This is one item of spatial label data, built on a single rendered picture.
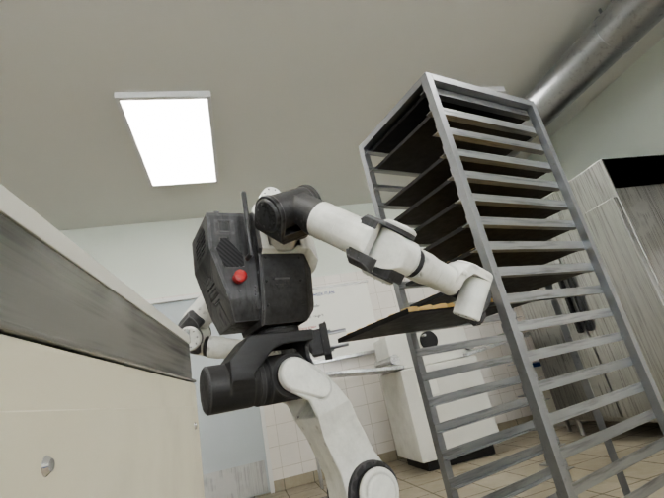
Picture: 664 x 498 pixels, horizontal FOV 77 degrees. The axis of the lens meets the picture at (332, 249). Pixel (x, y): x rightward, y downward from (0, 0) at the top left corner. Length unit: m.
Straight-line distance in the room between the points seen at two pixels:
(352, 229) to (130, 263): 4.29
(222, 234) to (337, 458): 0.63
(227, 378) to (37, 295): 0.84
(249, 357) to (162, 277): 3.91
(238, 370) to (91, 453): 0.82
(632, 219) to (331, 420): 3.01
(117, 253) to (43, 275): 4.88
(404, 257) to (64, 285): 0.71
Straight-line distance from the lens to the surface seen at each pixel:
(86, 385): 0.24
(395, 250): 0.88
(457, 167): 1.48
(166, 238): 5.07
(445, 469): 1.69
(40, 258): 0.24
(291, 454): 4.68
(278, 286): 1.07
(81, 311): 0.27
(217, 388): 1.04
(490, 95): 1.91
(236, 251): 1.08
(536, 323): 1.49
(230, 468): 4.69
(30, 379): 0.20
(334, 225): 0.91
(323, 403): 1.10
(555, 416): 1.45
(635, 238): 3.67
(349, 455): 1.16
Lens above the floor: 0.79
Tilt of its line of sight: 19 degrees up
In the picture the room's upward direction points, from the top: 12 degrees counter-clockwise
